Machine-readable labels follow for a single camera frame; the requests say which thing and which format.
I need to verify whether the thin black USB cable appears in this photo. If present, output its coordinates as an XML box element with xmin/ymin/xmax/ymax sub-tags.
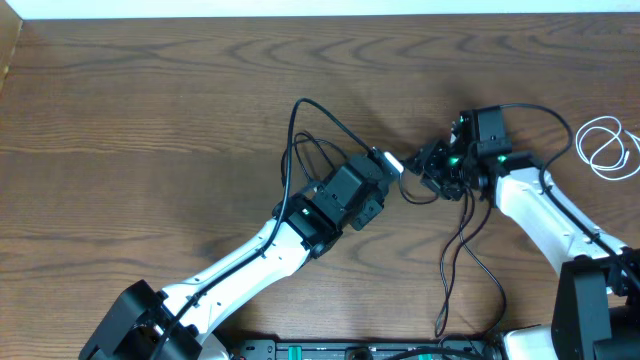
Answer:
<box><xmin>433</xmin><ymin>187</ymin><xmax>508</xmax><ymax>339</ymax></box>

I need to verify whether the white USB cable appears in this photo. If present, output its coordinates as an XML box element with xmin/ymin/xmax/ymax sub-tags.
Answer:
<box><xmin>574</xmin><ymin>115</ymin><xmax>640</xmax><ymax>182</ymax></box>

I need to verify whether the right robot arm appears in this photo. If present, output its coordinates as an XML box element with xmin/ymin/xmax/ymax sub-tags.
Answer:
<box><xmin>403</xmin><ymin>104</ymin><xmax>639</xmax><ymax>359</ymax></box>

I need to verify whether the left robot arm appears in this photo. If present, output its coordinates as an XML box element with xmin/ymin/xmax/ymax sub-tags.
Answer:
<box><xmin>79</xmin><ymin>151</ymin><xmax>404</xmax><ymax>359</ymax></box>

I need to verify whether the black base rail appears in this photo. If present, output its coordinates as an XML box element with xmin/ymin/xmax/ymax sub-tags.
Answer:
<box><xmin>231</xmin><ymin>339</ymin><xmax>506</xmax><ymax>360</ymax></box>

